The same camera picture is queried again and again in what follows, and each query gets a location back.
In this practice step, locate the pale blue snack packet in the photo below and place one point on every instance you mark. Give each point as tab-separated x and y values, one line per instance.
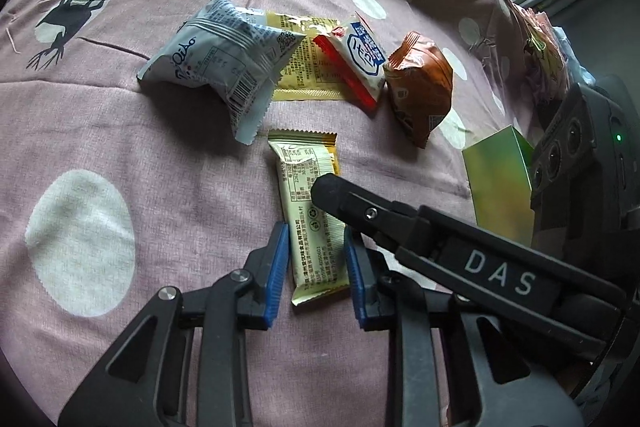
220	57

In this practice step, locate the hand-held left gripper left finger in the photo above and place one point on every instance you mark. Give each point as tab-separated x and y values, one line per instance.
277	279

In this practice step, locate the red and white snack packet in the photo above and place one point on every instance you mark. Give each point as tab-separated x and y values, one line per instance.
357	57

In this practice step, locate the pink dotted bedsheet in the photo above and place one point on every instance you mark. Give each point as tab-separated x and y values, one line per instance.
150	187

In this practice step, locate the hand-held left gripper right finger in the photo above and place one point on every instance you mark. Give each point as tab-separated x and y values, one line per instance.
354	284

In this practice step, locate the green and white cardboard box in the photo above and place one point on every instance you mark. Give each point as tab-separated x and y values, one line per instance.
500	187

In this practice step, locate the flat yellow snack packet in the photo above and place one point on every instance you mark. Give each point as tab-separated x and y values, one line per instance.
310	77

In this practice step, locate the yellow cracker bar packet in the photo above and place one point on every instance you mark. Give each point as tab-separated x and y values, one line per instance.
305	187

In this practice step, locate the clear bag of snacks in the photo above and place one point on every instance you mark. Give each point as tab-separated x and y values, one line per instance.
545	57

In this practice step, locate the brown snack packet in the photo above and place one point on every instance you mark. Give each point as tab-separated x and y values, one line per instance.
420	92

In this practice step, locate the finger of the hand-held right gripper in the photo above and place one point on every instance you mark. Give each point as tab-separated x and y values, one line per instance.
350	204

